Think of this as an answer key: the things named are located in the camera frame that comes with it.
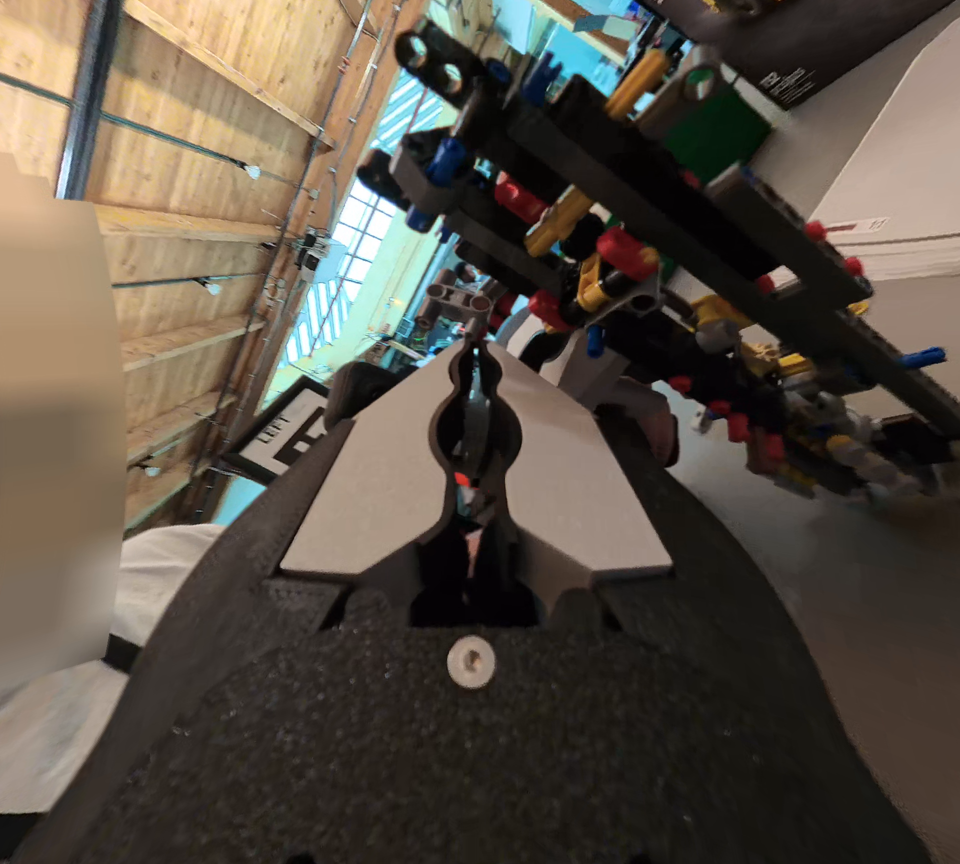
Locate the framed marker sign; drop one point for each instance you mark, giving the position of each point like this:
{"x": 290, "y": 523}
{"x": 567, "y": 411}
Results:
{"x": 289, "y": 429}

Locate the lego instruction booklet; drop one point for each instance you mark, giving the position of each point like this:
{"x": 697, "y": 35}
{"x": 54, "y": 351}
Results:
{"x": 900, "y": 167}

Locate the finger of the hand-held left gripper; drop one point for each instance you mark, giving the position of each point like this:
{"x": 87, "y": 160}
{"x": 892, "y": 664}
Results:
{"x": 581, "y": 377}

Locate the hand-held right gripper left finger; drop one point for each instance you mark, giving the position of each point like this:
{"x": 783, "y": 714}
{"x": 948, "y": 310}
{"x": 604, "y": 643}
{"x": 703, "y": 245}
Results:
{"x": 367, "y": 497}

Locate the person's left hand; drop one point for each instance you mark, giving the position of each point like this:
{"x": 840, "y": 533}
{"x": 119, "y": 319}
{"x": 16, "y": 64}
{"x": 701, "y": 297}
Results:
{"x": 652, "y": 422}

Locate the lego car chassis model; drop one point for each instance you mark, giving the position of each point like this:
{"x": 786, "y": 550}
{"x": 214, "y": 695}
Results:
{"x": 637, "y": 242}

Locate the small grey connector red pin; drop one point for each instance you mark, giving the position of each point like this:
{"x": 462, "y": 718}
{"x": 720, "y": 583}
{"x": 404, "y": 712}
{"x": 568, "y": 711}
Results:
{"x": 457, "y": 302}

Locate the green plastic bin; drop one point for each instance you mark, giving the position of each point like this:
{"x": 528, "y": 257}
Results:
{"x": 720, "y": 126}

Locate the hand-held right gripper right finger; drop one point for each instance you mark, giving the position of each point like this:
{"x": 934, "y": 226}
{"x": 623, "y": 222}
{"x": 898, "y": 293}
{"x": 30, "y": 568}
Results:
{"x": 592, "y": 497}

